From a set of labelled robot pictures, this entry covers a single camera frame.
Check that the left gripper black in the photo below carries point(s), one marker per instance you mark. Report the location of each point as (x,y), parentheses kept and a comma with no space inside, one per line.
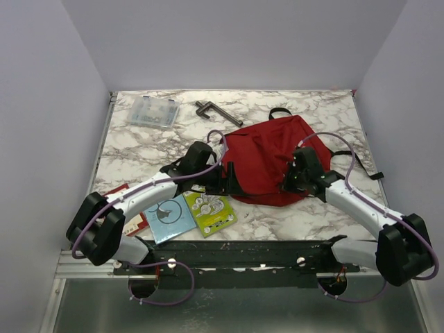
(224,186)

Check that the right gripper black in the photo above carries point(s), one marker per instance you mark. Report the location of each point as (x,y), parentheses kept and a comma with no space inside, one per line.
(288,184)

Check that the red backpack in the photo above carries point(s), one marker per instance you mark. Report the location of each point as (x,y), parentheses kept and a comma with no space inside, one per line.
(261,152)

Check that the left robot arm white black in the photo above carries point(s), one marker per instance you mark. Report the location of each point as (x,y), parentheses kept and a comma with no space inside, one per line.
(96,232)

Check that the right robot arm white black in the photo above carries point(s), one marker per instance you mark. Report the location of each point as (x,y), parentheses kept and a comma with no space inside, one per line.
(401,250)

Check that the green booklet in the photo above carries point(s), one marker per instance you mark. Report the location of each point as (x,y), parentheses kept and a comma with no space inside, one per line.
(211,213)

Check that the light blue book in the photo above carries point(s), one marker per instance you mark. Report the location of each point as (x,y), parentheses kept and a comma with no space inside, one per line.
(169,219)

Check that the red book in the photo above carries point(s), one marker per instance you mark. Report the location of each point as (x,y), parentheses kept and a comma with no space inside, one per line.
(137,223)

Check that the clear plastic organizer box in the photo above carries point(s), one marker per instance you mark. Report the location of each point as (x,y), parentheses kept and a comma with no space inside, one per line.
(148,111)

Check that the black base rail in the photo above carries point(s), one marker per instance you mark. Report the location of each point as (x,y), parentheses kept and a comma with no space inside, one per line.
(240,264)

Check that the aluminium extrusion rail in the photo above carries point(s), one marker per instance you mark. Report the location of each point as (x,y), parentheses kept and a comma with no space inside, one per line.
(70,268)

